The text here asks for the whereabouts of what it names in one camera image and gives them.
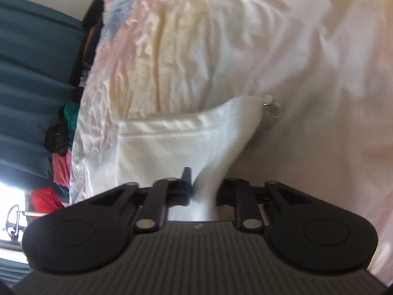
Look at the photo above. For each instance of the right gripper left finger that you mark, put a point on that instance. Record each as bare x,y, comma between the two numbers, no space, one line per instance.
93,233

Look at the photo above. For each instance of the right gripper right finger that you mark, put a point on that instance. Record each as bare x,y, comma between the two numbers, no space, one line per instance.
305,232

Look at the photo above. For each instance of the cream white zip jacket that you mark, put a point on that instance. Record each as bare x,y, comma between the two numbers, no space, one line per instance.
276,98

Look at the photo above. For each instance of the black clothes pile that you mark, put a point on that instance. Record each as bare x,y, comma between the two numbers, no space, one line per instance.
57,139

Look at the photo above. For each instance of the red cloth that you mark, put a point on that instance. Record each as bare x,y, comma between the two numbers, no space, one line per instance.
45,200

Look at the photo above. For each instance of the pink cloth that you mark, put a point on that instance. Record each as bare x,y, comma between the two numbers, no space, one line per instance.
61,168

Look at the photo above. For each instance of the garment steamer stand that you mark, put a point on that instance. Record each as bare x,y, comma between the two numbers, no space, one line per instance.
18,220

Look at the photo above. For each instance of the green cloth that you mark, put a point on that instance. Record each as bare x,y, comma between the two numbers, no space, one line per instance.
70,111

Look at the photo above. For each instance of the pastel pink bed duvet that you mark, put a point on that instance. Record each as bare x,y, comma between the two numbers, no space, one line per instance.
138,52

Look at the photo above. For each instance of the teal right curtain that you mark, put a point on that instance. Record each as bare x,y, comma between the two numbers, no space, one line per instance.
39,47

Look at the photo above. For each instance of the dark sofa bench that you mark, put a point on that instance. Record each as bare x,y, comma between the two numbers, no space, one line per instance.
92,24

